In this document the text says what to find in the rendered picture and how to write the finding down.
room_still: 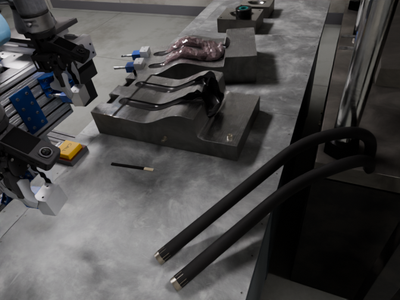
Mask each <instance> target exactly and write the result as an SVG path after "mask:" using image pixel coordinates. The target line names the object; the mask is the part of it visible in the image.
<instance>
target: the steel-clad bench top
mask: <svg viewBox="0 0 400 300"><path fill-rule="evenodd" d="M242 1H243V0H213V1H212V2H211V3H210V4H209V5H208V6H207V7H206V8H205V9H204V10H203V11H202V12H201V13H200V14H199V15H198V16H197V17H196V18H195V19H194V20H193V21H192V22H191V23H190V24H189V25H188V26H187V27H186V28H185V29H184V30H183V31H182V32H181V33H180V34H179V35H178V36H177V37H176V38H175V39H174V40H173V41H172V42H171V43H173V42H175V41H176V40H178V39H180V38H181V37H183V36H186V35H198V36H204V37H208V38H225V37H226V33H218V27H217V19H218V17H219V16H220V15H221V14H222V13H223V11H224V10H225V9H226V8H236V7H238V6H239V4H240V3H241V2H242ZM330 2H331V0H274V11H273V12H272V14H271V16H270V17H269V18H264V19H263V24H262V26H261V27H260V29H259V31H258V32H257V34H255V43H256V49H257V81H256V82H239V83H225V86H226V90H228V91H230V92H236V93H245V94H251V95H259V96H260V110H259V112H258V115H257V117H256V119H255V121H254V124H253V126H252V129H251V131H250V133H249V136H248V138H247V140H246V142H245V145H244V147H243V150H242V152H241V154H240V156H239V159H238V161H233V160H228V159H225V158H219V157H214V156H210V155H205V154H200V153H196V152H190V151H185V150H182V149H176V148H171V147H167V146H162V145H156V144H153V143H148V142H142V141H139V140H133V139H128V138H124V137H119V136H113V135H108V134H105V133H100V132H99V131H98V128H97V126H96V124H95V121H94V120H92V121H91V122H90V123H89V124H88V125H87V126H86V127H85V128H84V129H83V130H82V131H81V132H80V133H79V134H78V135H77V136H76V137H75V138H74V139H73V140H72V142H77V143H80V144H82V145H86V146H87V148H88V151H87V152H86V153H85V154H84V156H82V157H81V159H79V160H78V162H77V163H76V164H75V165H74V166H73V167H72V166H69V165H65V164H61V163H58V162H56V163H55V165H54V166H53V167H52V168H51V171H52V178H53V183H54V184H59V186H60V188H61V189H62V191H63V192H64V193H65V195H66V197H67V198H68V200H67V201H66V203H65V204H64V206H63V207H62V209H61V210H60V212H59V213H58V215H57V216H52V215H45V214H42V212H41V211H40V210H39V209H35V208H27V207H26V206H25V205H24V204H23V203H22V202H21V201H20V200H18V199H13V200H12V201H11V202H10V203H9V204H8V205H7V206H6V207H5V208H4V209H3V210H2V211H1V212H0V300H246V296H247V294H248V290H249V286H250V283H251V279H252V275H253V273H254V269H255V265H256V262H257V258H258V254H259V252H260V248H261V244H262V241H263V237H264V233H265V230H266V227H267V223H268V219H269V216H270V213H269V214H268V215H267V216H266V217H264V218H263V219H262V220H261V221H260V222H259V223H258V224H256V225H255V226H254V227H253V228H252V229H251V230H250V231H248V232H247V233H246V234H245V235H243V236H242V237H241V238H240V239H239V240H238V241H237V242H235V243H234V244H233V245H232V246H231V247H230V248H229V249H227V250H226V251H225V252H224V253H222V254H221V255H220V256H219V257H218V258H217V259H216V260H214V261H213V262H212V263H211V264H210V265H209V266H208V267H206V268H205V269H204V270H203V271H202V272H200V273H199V274H198V275H197V276H196V277H195V278H194V279H192V280H191V281H190V282H189V283H188V284H187V285H186V286H184V287H183V288H181V289H180V290H179V291H177V290H176V289H175V287H174V286H173V285H172V283H171V281H170V279H171V278H172V277H173V276H174V275H175V274H177V273H178V272H179V271H180V270H181V269H182V268H183V267H185V266H186V265H187V264H189V263H190V262H191V261H192V260H193V259H194V258H196V257H197V256H198V255H199V254H200V253H201V252H203V251H204V250H205V249H206V248H208V247H209V246H210V245H211V244H212V243H213V242H215V241H216V240H217V239H218V238H219V237H220V236H222V235H223V234H224V233H225V232H227V231H228V230H229V229H230V228H231V227H233V226H234V225H235V224H236V223H237V222H238V221H239V220H241V219H242V218H243V217H244V216H246V215H247V214H248V213H249V212H250V211H252V210H253V209H254V208H255V207H256V206H257V205H259V204H260V203H261V202H262V201H263V200H265V198H267V197H268V196H270V195H271V194H272V193H273V192H275V191H276V190H277V188H278V185H279V181H280V177H281V175H282V171H283V167H284V165H283V166H281V167H280V168H279V169H278V170H277V171H275V172H274V173H273V174H272V175H271V176H270V177H268V178H267V179H266V180H264V181H263V182H262V183H261V184H260V185H258V186H257V187H256V188H255V189H254V190H252V191H251V192H250V193H249V194H247V195H246V196H245V197H244V198H243V199H241V200H240V201H239V202H238V203H237V204H235V205H234V206H233V207H231V209H229V210H228V211H227V212H225V213H224V214H223V215H222V216H221V217H220V218H218V219H217V220H216V221H215V222H213V223H212V224H211V225H210V226H208V227H207V228H206V229H205V230H204V231H203V232H201V233H200V234H199V235H197V237H195V238H194V239H192V240H191V241H190V242H189V243H188V244H187V245H185V246H184V247H183V248H182V249H181V250H179V251H178V252H177V253H175V254H174V255H173V256H172V257H171V258H169V259H168V260H167V261H166V262H164V263H163V264H160V263H159V262H158V261H157V259H156V258H155V256H154V254H155V253H156V252H157V251H158V250H159V249H160V248H162V247H163V246H164V245H165V244H166V243H168V242H169V241H170V240H172V238H174V237H175V236H176V235H178V234H179V233H180V232H181V231H182V230H184V229H185V228H187V226H188V225H190V224H191V223H193V222H194V221H195V220H196V219H197V218H199V217H200V216H201V215H203V213H205V212H206V211H207V210H209V209H210V208H211V207H212V206H213V205H215V204H216V203H217V202H218V201H219V200H221V199H222V198H224V197H225V196H226V195H227V194H228V193H230V192H231V191H232V190H233V189H234V188H236V187H237V186H238V185H240V184H241V183H242V182H243V181H244V180H246V179H247V178H248V177H249V176H250V175H252V174H253V173H254V172H256V171H257V170H258V169H259V168H261V167H262V166H263V165H264V164H265V163H267V162H268V161H269V160H271V159H272V158H273V157H274V156H275V155H277V154H278V153H279V152H280V151H282V150H283V149H285V148H286V147H288V146H289V145H290V142H291V139H292V135H293V131H294V129H295V125H296V121H297V118H298V114H299V110H300V108H301V104H302V100H303V97H304V93H305V90H306V86H307V83H308V79H309V76H310V72H311V69H312V66H313V62H314V58H315V54H316V52H317V48H318V44H319V41H320V37H321V33H322V31H323V27H324V23H325V20H326V16H327V12H328V10H329V6H330ZM171 43H170V44H171ZM111 163H119V164H127V165H135V166H140V167H148V168H153V171H147V170H140V169H135V168H127V167H119V166H114V165H111Z"/></svg>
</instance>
